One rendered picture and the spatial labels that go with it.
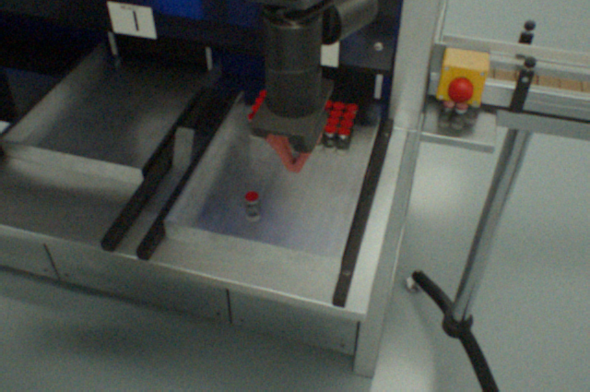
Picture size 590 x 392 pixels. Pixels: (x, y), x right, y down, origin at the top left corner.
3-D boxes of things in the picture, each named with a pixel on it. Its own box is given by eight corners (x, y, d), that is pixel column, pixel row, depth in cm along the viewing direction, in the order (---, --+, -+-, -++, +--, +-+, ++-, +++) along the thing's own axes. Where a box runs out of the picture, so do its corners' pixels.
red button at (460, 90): (447, 90, 99) (451, 70, 96) (471, 94, 98) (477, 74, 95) (444, 103, 96) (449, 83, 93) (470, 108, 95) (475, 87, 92)
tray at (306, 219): (242, 105, 111) (241, 90, 109) (379, 128, 106) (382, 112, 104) (166, 237, 87) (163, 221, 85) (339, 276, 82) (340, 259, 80)
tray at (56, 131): (106, 53, 125) (102, 39, 123) (221, 73, 120) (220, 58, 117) (5, 155, 101) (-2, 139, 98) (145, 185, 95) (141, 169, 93)
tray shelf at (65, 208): (88, 58, 127) (86, 51, 126) (413, 113, 113) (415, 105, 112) (-74, 215, 93) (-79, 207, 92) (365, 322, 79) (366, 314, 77)
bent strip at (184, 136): (182, 153, 101) (177, 125, 97) (198, 156, 101) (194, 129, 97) (145, 210, 91) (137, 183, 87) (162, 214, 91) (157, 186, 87)
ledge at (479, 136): (428, 97, 117) (430, 89, 115) (496, 108, 114) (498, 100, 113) (419, 140, 107) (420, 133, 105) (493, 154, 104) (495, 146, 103)
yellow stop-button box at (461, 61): (440, 77, 105) (446, 41, 100) (481, 83, 103) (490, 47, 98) (435, 100, 99) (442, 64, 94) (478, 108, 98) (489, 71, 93)
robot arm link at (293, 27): (249, 3, 55) (293, 24, 52) (299, -21, 59) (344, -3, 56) (253, 66, 60) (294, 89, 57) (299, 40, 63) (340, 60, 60)
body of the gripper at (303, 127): (334, 93, 67) (336, 36, 62) (310, 150, 60) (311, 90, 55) (278, 84, 68) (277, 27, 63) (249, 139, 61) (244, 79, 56)
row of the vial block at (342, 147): (251, 131, 105) (249, 111, 102) (349, 148, 102) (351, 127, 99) (246, 138, 104) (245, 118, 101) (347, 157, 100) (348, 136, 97)
